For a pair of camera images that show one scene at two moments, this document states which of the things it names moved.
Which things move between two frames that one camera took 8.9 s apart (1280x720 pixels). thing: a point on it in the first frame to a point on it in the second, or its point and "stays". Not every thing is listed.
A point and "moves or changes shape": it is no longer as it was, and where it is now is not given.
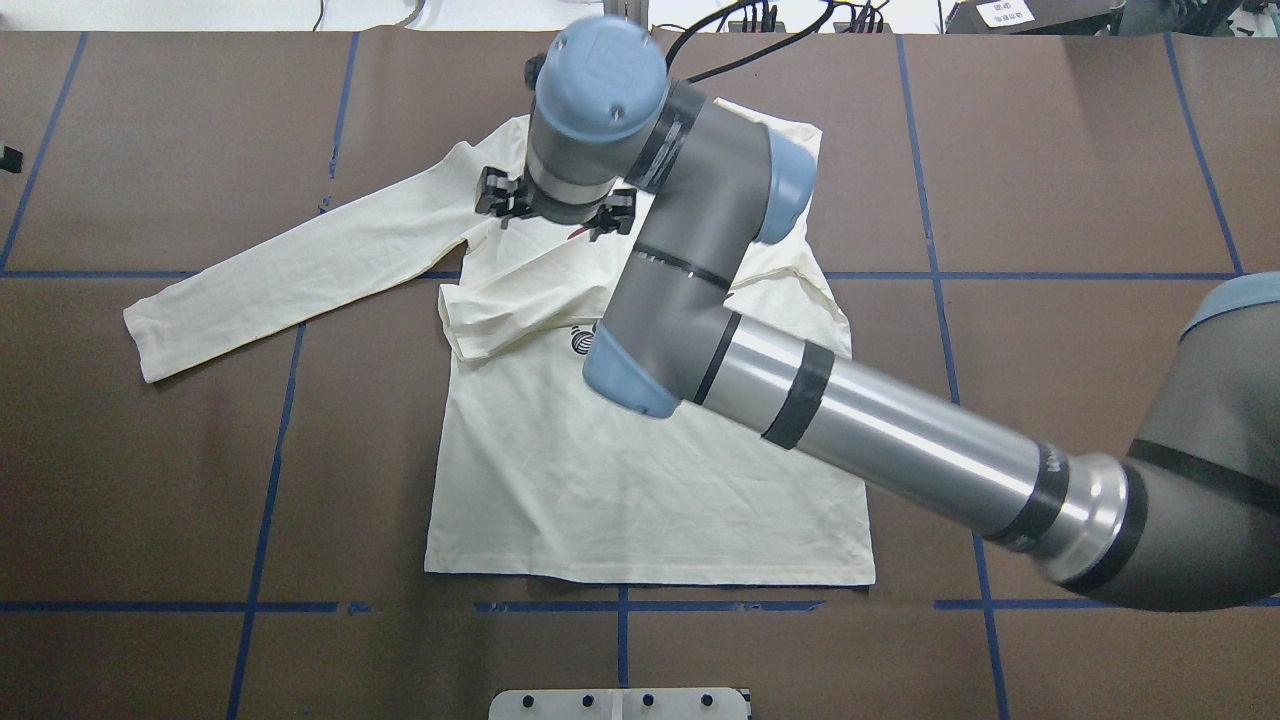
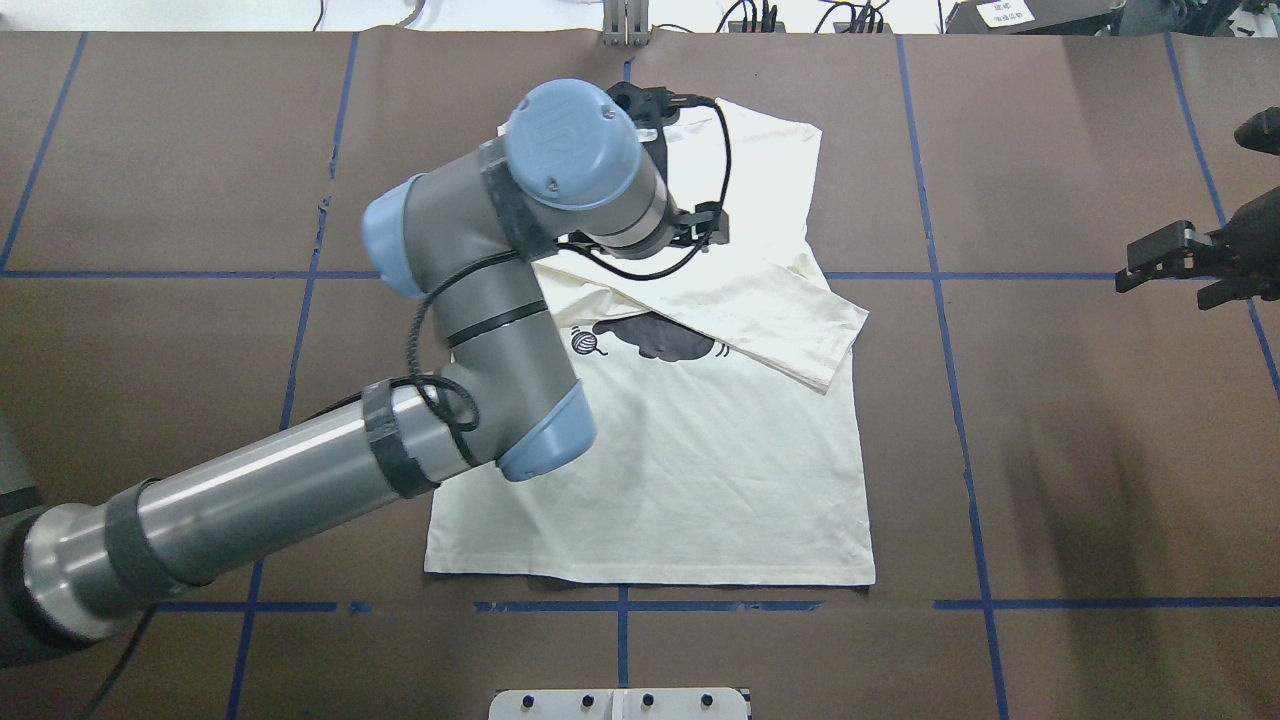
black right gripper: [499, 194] to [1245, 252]
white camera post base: [620, 704] stays
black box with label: [1034, 17] stays
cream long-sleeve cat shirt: [535, 473] moves or changes shape
